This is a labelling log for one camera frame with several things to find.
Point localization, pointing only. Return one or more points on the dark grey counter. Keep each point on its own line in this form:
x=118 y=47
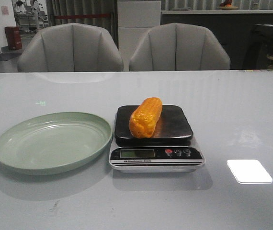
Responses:
x=232 y=28

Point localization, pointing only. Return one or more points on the red trash bin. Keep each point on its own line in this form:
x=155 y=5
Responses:
x=13 y=37

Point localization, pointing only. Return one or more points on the black silver kitchen scale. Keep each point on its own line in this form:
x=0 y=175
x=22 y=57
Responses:
x=172 y=148

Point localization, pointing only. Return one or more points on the dark side table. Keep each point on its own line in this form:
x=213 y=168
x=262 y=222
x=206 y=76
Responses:
x=259 y=46

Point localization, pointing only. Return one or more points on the right grey upholstered chair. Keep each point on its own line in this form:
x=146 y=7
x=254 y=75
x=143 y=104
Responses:
x=179 y=47

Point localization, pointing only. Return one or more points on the left grey upholstered chair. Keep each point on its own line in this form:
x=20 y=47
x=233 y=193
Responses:
x=71 y=47

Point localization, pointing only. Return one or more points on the fruit bowl on counter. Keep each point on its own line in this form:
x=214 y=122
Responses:
x=227 y=5

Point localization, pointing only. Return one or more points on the light green oval plate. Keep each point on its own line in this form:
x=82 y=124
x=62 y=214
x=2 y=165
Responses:
x=54 y=143

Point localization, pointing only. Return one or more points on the grey upholstered chair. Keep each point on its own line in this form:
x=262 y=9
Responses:
x=179 y=47
x=71 y=47

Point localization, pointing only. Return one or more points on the orange corn cob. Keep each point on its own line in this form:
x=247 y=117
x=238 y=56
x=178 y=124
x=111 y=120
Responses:
x=143 y=120

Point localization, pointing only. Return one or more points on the white drawer cabinet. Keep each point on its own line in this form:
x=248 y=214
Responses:
x=135 y=17

